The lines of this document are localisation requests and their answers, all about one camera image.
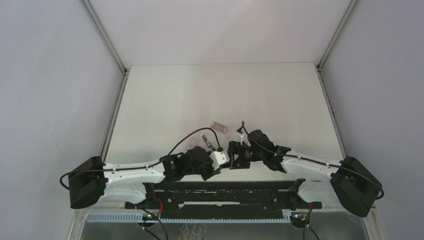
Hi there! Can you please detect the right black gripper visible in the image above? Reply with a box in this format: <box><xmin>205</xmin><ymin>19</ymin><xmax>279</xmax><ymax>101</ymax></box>
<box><xmin>221</xmin><ymin>141</ymin><xmax>265</xmax><ymax>170</ymax></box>

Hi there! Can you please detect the white stapler base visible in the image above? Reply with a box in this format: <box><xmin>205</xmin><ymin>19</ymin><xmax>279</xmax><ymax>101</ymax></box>
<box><xmin>200</xmin><ymin>133</ymin><xmax>216</xmax><ymax>152</ymax></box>

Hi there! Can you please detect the red white staple box sleeve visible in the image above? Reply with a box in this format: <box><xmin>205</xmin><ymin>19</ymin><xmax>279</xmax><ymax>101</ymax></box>
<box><xmin>186</xmin><ymin>137</ymin><xmax>199</xmax><ymax>150</ymax></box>

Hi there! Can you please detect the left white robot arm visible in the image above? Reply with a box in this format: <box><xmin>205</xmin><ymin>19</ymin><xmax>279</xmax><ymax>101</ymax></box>
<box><xmin>65</xmin><ymin>146</ymin><xmax>230</xmax><ymax>210</ymax></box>

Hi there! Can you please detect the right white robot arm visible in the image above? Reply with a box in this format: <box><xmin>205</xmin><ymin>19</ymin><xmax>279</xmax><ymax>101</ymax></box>
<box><xmin>227</xmin><ymin>127</ymin><xmax>385</xmax><ymax>218</ymax></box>

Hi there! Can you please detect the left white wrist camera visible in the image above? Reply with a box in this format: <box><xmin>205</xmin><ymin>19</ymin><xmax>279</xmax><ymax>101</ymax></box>
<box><xmin>209</xmin><ymin>151</ymin><xmax>230</xmax><ymax>170</ymax></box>

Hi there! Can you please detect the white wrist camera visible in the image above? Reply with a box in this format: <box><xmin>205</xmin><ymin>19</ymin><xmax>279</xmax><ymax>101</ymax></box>
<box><xmin>209</xmin><ymin>151</ymin><xmax>230</xmax><ymax>170</ymax></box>
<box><xmin>236</xmin><ymin>127</ymin><xmax>251</xmax><ymax>146</ymax></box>

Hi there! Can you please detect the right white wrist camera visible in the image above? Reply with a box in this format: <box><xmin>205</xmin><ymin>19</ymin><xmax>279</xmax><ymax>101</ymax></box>
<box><xmin>236</xmin><ymin>127</ymin><xmax>251</xmax><ymax>146</ymax></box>

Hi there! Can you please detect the left black camera cable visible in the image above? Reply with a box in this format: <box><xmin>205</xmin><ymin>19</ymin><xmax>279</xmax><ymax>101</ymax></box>
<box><xmin>59</xmin><ymin>127</ymin><xmax>222</xmax><ymax>191</ymax></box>

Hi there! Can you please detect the black front mounting rail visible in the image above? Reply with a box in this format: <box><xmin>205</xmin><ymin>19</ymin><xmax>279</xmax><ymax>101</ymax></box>
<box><xmin>124</xmin><ymin>179</ymin><xmax>323</xmax><ymax>221</ymax></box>

